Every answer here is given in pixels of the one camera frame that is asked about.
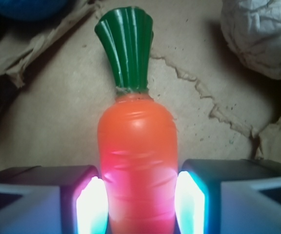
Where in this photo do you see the orange toy carrot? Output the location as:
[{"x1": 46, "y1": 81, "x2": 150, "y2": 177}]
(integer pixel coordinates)
[{"x1": 95, "y1": 7, "x2": 178, "y2": 234}]

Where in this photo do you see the blue dimpled ball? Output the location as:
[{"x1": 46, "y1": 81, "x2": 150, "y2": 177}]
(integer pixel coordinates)
[{"x1": 0, "y1": 0, "x2": 67, "y2": 21}]

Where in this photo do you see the brown paper bag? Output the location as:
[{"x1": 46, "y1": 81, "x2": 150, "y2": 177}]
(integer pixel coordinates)
[{"x1": 0, "y1": 0, "x2": 281, "y2": 170}]

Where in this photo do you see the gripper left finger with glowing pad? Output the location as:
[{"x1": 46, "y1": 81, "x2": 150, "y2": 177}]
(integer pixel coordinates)
[{"x1": 0, "y1": 165, "x2": 108, "y2": 234}]

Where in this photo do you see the crumpled white paper ball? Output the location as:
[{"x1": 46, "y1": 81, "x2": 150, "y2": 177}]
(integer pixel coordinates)
[{"x1": 221, "y1": 0, "x2": 281, "y2": 80}]

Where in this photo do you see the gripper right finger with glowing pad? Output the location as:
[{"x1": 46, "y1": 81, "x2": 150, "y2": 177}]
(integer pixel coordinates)
[{"x1": 175, "y1": 159, "x2": 281, "y2": 234}]

